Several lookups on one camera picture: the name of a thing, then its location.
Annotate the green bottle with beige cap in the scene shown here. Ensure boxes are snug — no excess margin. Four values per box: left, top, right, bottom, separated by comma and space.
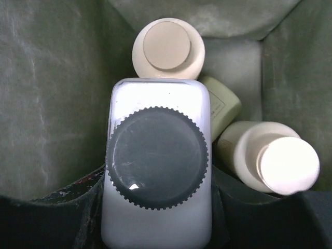
200, 75, 242, 142

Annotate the cream bottle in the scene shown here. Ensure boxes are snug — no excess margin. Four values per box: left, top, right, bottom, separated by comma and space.
132, 18, 205, 80
217, 121, 320, 196

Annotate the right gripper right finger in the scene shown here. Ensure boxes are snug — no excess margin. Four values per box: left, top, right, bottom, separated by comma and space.
212, 167, 331, 248

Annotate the white bottle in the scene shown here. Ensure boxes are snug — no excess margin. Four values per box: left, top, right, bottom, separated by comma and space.
101, 78, 212, 248

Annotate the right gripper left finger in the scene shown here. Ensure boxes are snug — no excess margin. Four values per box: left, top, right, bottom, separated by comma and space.
1, 167, 105, 248

